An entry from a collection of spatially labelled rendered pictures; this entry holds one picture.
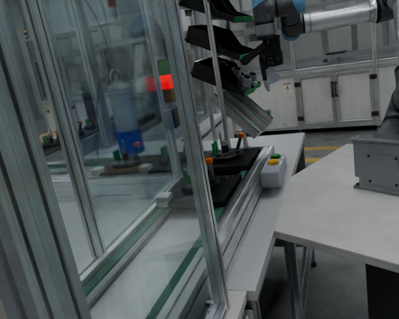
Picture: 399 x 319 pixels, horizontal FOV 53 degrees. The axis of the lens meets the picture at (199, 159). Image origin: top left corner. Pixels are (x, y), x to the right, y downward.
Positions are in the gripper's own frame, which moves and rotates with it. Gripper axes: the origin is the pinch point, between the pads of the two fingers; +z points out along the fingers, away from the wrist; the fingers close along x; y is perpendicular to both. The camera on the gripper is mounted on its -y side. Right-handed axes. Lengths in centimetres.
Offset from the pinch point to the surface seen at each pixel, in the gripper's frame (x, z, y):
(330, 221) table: -43, 37, 22
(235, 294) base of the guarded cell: -82, 37, 1
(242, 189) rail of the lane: -39.4, 27.3, -4.8
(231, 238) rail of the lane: -68, 30, -2
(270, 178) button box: -24.0, 29.7, 1.9
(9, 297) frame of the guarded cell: -139, -4, 1
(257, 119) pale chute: 28.0, 18.3, -11.4
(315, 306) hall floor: 27, 123, 7
